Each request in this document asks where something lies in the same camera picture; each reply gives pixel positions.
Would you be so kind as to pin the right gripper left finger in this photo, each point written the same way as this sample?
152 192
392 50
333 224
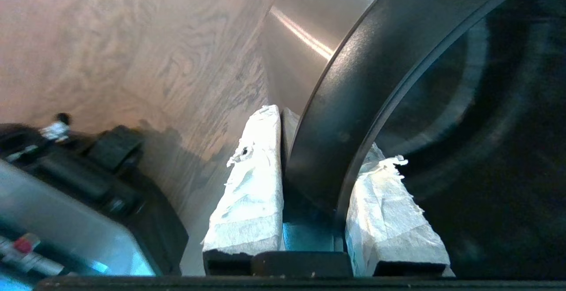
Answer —
254 193

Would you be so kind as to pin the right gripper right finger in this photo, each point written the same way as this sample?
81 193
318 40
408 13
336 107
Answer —
389 224

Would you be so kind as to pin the steel bin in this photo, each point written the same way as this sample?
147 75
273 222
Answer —
300 39

